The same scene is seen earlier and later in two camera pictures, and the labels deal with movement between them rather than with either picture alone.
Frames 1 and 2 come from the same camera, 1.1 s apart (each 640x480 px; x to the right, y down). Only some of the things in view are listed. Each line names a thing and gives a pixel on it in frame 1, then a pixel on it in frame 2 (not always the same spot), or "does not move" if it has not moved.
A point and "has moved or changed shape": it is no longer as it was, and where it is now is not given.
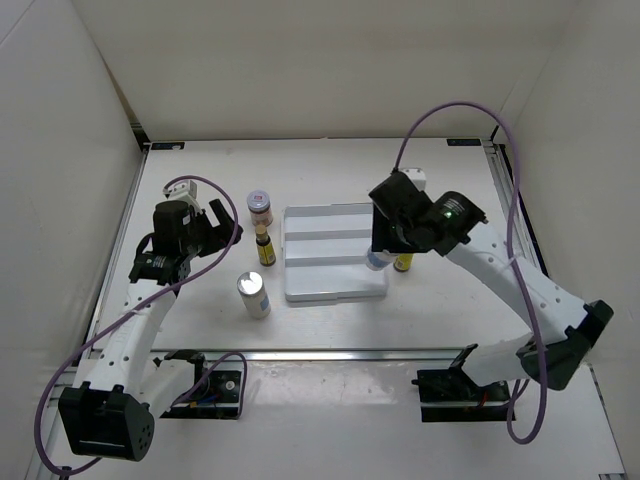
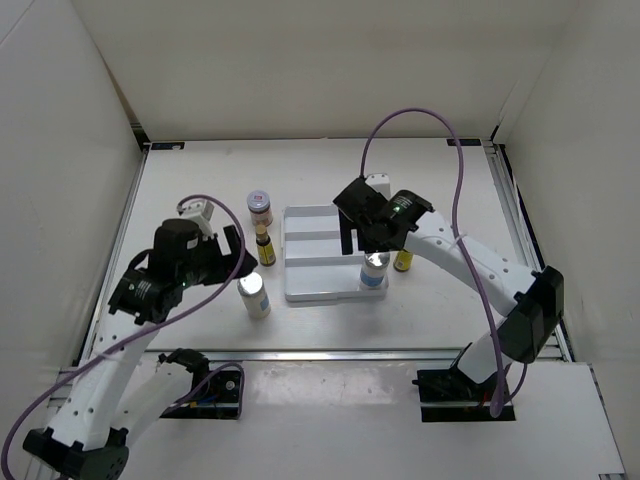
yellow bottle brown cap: x=403 y=262 does not move
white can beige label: x=251 y=286 does not move
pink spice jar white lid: x=259 y=203 does not move
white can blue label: x=378 y=261 has moved or changed shape
